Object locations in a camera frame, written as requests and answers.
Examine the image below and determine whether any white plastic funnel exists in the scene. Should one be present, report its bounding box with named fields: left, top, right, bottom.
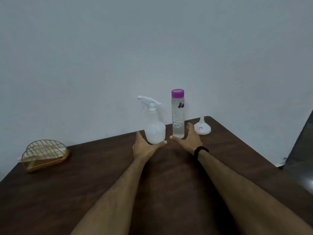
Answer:
left=194, top=116, right=211, bottom=135

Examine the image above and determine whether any person's left forearm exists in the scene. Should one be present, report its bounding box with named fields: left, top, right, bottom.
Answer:
left=71, top=156, right=147, bottom=235

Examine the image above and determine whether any person's left hand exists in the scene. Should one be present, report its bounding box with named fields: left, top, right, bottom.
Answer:
left=132, top=131, right=168, bottom=164

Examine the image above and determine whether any gold wire napkin holder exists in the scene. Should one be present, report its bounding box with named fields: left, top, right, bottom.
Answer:
left=21, top=140, right=71, bottom=172

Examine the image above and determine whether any white trigger sprayer head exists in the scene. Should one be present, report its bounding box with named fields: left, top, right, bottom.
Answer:
left=137, top=95, right=162, bottom=112

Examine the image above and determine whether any person's right forearm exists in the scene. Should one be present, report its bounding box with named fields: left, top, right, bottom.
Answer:
left=198, top=150, right=313, bottom=235

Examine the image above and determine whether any dark wooden table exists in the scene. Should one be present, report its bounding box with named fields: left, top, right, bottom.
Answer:
left=0, top=116, right=313, bottom=235

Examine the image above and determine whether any person's right hand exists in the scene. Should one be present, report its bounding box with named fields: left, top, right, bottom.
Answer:
left=170, top=122, right=203, bottom=154

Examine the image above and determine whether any clear water bottle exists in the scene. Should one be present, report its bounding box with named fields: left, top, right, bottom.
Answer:
left=172, top=96, right=185, bottom=139

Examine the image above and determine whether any white spray bottle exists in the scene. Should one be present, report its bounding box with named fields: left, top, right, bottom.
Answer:
left=146, top=110, right=166, bottom=145

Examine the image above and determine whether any black wristband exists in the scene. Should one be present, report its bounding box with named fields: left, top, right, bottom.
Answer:
left=194, top=146, right=210, bottom=161

